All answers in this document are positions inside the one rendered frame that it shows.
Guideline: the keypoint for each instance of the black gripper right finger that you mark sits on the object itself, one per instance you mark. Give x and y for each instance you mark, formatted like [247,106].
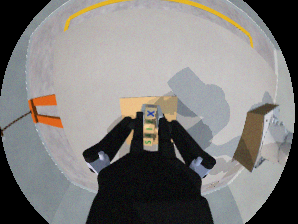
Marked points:
[193,155]

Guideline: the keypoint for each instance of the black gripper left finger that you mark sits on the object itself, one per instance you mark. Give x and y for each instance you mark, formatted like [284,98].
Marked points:
[97,157]

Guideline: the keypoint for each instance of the tan square mat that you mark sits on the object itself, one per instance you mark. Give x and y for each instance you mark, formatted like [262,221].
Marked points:
[129,107]

